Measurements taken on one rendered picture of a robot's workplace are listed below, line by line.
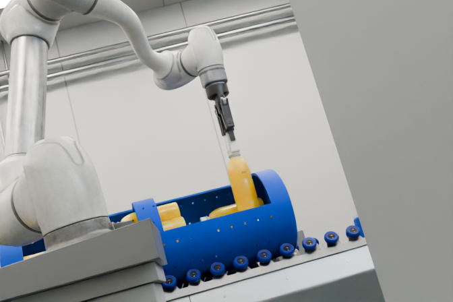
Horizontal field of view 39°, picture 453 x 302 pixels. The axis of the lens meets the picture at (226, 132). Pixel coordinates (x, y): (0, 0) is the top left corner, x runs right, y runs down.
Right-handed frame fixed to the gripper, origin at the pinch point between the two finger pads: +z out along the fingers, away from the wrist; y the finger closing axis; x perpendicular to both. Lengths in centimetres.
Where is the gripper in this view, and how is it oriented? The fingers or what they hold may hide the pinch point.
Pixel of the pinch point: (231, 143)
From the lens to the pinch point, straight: 210.8
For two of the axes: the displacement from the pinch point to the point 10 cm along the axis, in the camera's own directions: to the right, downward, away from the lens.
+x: -9.5, 2.1, -2.2
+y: -1.6, 2.7, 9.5
